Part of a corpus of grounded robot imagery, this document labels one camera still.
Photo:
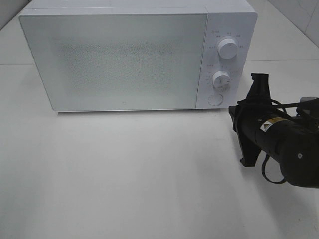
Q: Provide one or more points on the white microwave oven body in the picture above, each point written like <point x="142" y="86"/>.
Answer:
<point x="225" y="18"/>

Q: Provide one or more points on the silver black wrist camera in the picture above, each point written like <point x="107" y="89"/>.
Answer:
<point x="309" y="107"/>

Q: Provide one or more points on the upper white power knob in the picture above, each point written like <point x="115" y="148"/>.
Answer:
<point x="227" y="48"/>

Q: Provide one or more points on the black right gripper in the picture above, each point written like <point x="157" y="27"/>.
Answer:
<point x="254" y="120"/>

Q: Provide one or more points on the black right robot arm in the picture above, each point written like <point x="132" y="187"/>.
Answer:
<point x="288" y="133"/>

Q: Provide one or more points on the white microwave door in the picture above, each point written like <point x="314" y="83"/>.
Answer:
<point x="117" y="62"/>

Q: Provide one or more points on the round white door-release button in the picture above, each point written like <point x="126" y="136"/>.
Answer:
<point x="215" y="99"/>

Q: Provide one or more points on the white timer knob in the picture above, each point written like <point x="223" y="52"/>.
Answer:
<point x="221" y="79"/>

